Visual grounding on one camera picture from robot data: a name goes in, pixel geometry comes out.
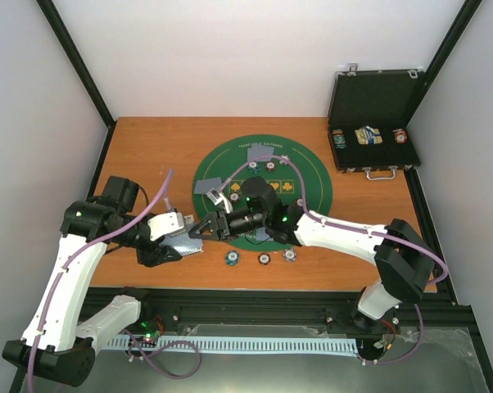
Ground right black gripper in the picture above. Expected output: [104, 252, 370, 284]
[189, 207, 268, 242]

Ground grey card deck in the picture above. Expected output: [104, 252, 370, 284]
[162, 233, 203, 257]

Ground green blue chip stack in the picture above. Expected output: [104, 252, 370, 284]
[225, 251, 240, 266]

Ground blue backed playing card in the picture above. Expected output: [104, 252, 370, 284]
[193, 177, 223, 195]

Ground red brown chip stack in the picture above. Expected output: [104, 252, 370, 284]
[258, 253, 271, 265]

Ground purple white chip stack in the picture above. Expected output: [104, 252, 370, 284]
[283, 248, 297, 262]

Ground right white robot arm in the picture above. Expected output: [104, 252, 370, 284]
[189, 177, 435, 332]

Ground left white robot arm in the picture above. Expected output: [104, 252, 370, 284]
[2, 171, 185, 391]

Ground red playing card box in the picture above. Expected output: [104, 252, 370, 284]
[183, 215, 194, 224]

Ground round green poker mat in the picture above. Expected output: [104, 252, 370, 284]
[192, 133, 334, 254]

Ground wrapped card deck in case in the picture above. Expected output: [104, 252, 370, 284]
[355, 125, 383, 145]

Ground black poker chip case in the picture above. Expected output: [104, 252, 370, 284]
[328, 63, 425, 181]

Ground red chips in case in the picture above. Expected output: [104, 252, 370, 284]
[393, 129, 408, 144]

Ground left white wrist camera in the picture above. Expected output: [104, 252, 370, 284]
[147, 211, 186, 242]

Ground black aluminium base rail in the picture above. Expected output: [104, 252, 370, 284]
[79, 287, 479, 362]

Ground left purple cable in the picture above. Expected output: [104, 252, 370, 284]
[25, 168, 202, 393]

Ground light blue cable duct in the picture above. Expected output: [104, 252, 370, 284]
[106, 334, 360, 356]

